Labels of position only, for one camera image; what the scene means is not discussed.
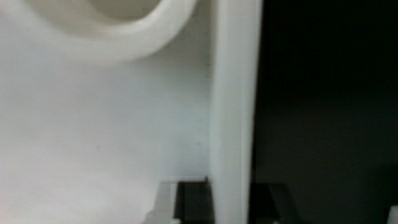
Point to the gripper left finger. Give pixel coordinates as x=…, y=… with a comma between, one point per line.
x=160, y=215

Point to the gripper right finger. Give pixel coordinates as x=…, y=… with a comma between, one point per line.
x=285, y=204

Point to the white square tabletop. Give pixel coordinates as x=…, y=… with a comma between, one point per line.
x=126, y=106

